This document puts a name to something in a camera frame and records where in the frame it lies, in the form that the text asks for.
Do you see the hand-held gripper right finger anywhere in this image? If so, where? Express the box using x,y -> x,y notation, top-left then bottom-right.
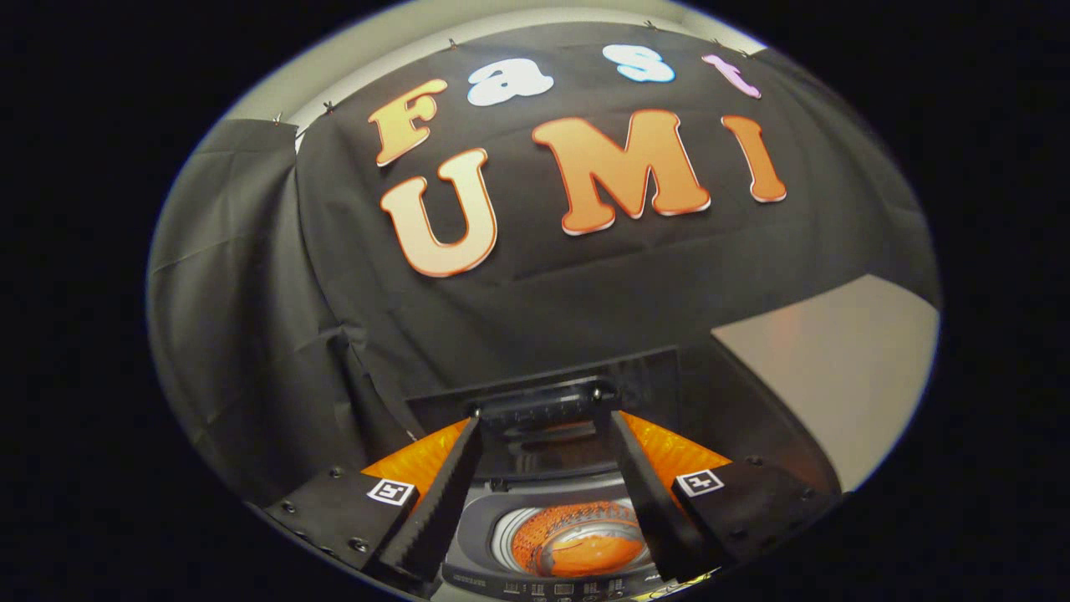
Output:
606,410 -> 841,586

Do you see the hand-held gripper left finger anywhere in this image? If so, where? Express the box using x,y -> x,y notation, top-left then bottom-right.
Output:
263,416 -> 484,588

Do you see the dark grey washing machine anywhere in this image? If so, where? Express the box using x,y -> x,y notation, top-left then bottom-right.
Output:
405,334 -> 842,601

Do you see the yellow polo shirt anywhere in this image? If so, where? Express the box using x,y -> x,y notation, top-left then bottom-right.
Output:
510,500 -> 653,579

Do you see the black backdrop cloth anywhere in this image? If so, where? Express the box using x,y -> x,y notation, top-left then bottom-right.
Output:
146,21 -> 943,503

